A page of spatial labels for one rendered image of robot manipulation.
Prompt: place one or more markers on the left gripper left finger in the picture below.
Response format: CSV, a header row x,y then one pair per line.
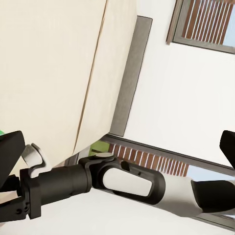
x,y
12,146

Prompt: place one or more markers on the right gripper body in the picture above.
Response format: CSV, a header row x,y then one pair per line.
x,y
46,188

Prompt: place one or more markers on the bed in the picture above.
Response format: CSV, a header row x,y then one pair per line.
x,y
69,72

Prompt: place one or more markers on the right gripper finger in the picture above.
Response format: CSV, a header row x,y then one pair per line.
x,y
12,183
16,209

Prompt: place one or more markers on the door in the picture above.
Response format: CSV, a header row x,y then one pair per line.
x,y
165,161

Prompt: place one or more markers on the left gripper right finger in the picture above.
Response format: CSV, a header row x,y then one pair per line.
x,y
227,146

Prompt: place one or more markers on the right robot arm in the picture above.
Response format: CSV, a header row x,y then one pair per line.
x,y
41,185

